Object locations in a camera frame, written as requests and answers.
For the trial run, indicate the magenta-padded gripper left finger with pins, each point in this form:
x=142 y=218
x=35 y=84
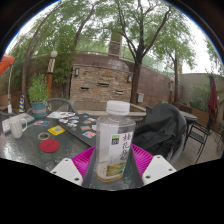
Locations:
x=65 y=170

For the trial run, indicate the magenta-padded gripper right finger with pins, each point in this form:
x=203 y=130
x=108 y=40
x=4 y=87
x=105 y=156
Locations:
x=158 y=168

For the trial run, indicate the clear white-capped drink bottle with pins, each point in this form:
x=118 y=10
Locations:
x=113 y=146

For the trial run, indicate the flat round red coaster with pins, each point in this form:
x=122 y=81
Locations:
x=49 y=145

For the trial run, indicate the black jacket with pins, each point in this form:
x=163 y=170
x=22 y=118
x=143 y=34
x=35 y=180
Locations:
x=160 y=128

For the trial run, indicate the yellow square card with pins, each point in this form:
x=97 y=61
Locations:
x=56 y=130

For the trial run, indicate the black laptop with stickers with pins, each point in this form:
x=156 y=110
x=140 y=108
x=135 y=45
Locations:
x=78 y=130

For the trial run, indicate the colourful printed card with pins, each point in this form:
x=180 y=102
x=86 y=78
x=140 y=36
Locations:
x=41 y=123

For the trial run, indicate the black metal chair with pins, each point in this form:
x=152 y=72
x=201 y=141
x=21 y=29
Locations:
x=200 y=135

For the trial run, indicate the white printed paper sheet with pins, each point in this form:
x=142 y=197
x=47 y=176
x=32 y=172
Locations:
x=60 y=115

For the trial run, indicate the round grey side table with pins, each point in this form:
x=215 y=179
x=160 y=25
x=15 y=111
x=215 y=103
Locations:
x=189 y=116

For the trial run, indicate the white ribbed mug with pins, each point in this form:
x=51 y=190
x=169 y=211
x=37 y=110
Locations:
x=16 y=126

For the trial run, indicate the blue yellow striped cone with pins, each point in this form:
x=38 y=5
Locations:
x=21 y=104

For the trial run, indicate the green plant in teal pot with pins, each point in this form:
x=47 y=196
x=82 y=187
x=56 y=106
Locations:
x=37 y=91

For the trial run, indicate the dark-trunk tree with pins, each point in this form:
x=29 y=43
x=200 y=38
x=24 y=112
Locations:
x=135 y=83

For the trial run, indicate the closed dark red umbrella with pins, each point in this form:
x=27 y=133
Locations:
x=212 y=96

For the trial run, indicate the leaning grey-trunk tree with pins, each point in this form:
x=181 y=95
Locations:
x=25 y=80

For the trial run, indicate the orange patio umbrella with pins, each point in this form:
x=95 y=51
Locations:
x=5 y=63

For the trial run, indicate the striped globe lamp post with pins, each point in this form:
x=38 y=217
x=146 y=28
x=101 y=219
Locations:
x=50 y=70

